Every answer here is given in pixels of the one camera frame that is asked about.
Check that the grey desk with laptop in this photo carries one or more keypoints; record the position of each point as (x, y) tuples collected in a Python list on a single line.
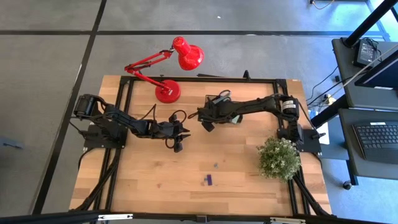
[(367, 171)]

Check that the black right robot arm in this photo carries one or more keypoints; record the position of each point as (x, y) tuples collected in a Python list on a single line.
[(264, 104)]

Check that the black power adapter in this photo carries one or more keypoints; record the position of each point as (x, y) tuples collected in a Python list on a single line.
[(365, 53)]

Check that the purple eraser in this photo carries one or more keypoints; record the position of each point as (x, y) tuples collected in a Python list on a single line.
[(209, 180)]

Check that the black clamp mount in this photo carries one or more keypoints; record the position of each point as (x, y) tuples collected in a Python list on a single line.
[(246, 74)]

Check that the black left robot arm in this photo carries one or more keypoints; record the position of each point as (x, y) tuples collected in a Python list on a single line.
[(130, 123)]

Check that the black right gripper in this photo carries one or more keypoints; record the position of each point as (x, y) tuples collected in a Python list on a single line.
[(220, 110)]

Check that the black diagonal pole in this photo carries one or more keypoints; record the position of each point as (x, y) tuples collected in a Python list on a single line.
[(370, 21)]

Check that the dark desk leg beam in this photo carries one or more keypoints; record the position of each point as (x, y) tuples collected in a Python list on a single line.
[(326, 112)]

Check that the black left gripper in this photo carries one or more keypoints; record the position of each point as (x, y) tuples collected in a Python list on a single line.
[(164, 130)]

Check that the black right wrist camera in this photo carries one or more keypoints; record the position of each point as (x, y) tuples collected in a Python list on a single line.
[(208, 127)]

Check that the black mesh desk organizer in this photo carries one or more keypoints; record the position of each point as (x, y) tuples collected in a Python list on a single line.
[(210, 97)]

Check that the black aluminium table frame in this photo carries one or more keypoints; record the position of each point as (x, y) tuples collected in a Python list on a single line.
[(202, 80)]

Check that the yellow power strip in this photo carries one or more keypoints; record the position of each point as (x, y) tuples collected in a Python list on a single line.
[(330, 99)]

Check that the grey desk with monitor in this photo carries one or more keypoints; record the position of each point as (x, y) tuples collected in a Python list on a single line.
[(345, 81)]

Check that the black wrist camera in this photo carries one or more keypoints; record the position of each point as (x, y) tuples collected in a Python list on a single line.
[(208, 127), (178, 147)]

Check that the black laptop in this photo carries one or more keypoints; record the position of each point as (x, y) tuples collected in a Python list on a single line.
[(376, 137)]

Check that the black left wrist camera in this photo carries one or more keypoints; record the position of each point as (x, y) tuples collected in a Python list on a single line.
[(178, 147)]

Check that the red desk lamp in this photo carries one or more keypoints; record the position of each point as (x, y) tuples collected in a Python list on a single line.
[(168, 91)]

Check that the black monitor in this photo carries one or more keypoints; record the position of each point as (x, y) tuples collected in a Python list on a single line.
[(382, 74)]

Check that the black caster wheel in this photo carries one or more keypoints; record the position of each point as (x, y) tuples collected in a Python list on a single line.
[(347, 185)]

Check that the dark floor object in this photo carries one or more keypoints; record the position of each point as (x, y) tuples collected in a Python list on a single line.
[(12, 145)]

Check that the artificial potted plant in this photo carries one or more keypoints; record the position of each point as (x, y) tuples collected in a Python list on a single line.
[(278, 158)]

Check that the black overhead crossbar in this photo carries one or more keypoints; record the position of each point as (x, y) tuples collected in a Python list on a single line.
[(199, 219)]

